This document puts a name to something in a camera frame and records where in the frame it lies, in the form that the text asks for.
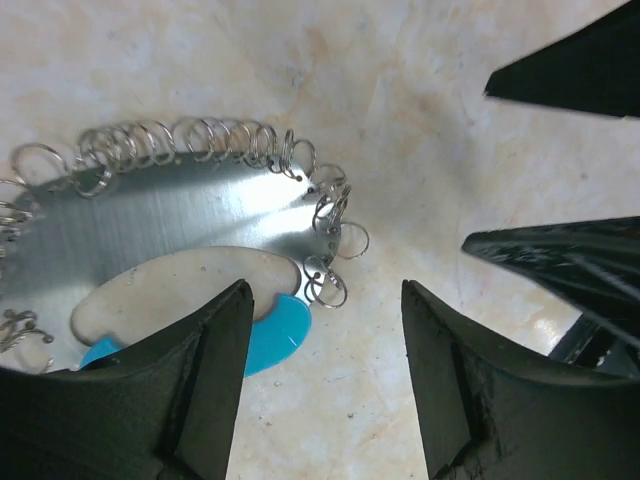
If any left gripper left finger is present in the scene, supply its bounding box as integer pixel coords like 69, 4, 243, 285
1, 280, 254, 479

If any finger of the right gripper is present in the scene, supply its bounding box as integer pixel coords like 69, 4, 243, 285
485, 1, 639, 118
462, 216, 639, 348

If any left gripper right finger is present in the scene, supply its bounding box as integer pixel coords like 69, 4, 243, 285
401, 280, 639, 479

